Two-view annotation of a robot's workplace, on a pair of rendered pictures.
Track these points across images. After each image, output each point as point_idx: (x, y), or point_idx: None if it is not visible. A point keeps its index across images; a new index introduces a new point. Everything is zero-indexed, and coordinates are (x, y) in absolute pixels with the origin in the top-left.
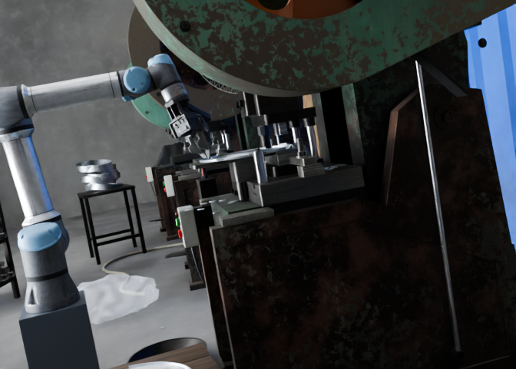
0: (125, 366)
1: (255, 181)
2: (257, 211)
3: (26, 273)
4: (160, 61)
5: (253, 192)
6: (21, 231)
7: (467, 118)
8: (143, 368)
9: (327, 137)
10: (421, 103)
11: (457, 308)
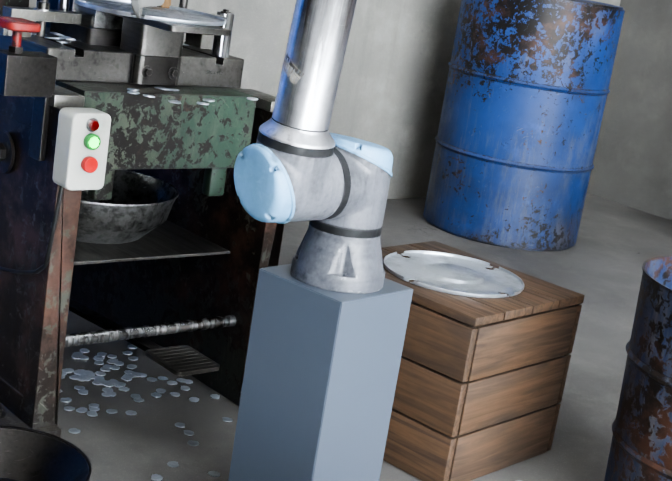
0: (397, 282)
1: (193, 55)
2: (260, 92)
3: (382, 220)
4: None
5: (208, 71)
6: (379, 147)
7: None
8: (399, 273)
9: None
10: None
11: None
